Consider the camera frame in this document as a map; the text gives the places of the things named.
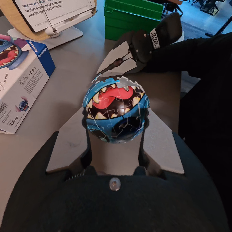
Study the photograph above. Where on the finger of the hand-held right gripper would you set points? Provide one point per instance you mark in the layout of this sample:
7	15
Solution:
117	53
125	67

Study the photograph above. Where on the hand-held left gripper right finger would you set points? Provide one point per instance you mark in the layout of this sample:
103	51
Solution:
161	145

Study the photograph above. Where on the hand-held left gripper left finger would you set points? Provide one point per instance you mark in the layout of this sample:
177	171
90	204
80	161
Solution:
68	145

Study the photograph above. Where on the blue puzzle ball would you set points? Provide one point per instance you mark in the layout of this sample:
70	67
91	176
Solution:
116	108

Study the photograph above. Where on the person's right forearm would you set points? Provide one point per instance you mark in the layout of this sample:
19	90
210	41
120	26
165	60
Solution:
190	54

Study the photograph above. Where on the white and blue puzzle box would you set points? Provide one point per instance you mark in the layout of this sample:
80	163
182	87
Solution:
27	81

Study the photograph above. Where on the green plastic bin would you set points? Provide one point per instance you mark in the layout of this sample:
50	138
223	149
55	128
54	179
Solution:
126	33
134	9

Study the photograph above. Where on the white instruction sheet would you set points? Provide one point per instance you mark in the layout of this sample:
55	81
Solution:
54	14

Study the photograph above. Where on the wooden sign board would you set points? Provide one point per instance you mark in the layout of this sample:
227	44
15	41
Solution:
10	20

